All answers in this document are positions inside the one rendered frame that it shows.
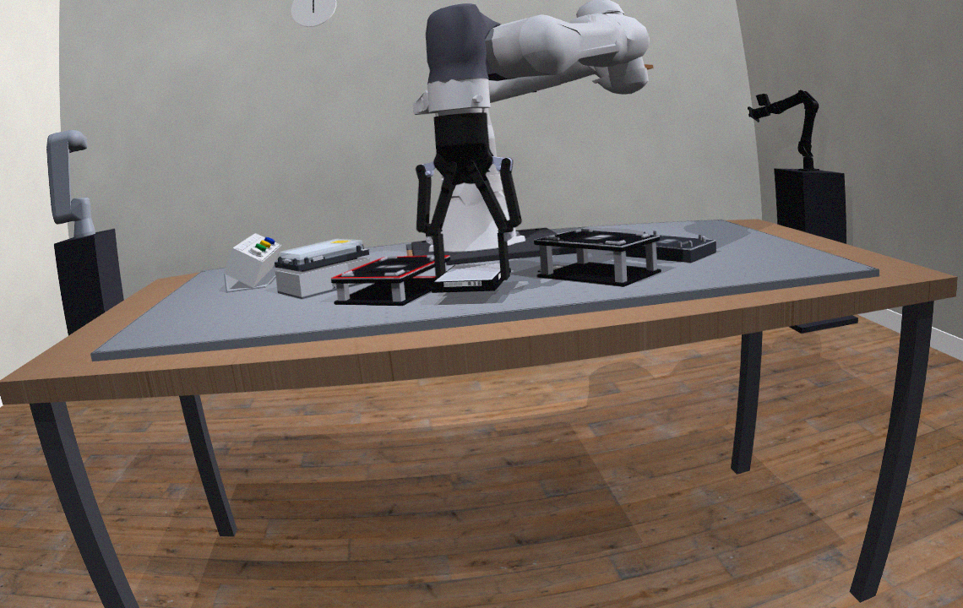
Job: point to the white button panel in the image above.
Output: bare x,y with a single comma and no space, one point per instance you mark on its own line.
251,264

